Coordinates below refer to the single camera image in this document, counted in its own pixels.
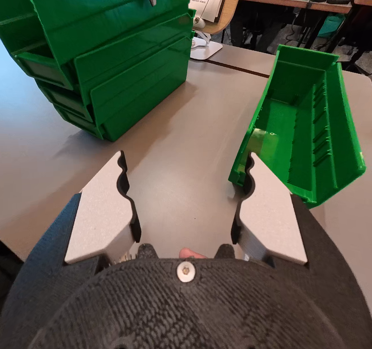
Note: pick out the instruction sheet on stand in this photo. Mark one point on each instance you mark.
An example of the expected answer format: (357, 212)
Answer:
(232, 0)

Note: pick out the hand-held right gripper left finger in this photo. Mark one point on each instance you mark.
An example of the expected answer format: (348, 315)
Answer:
(96, 221)

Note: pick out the person's right hand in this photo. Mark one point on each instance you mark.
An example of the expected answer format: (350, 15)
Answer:
(192, 254)

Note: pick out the teal bag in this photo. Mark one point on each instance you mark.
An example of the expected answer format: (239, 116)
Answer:
(331, 26)

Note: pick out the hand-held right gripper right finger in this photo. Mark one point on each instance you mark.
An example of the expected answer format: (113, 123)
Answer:
(273, 221)

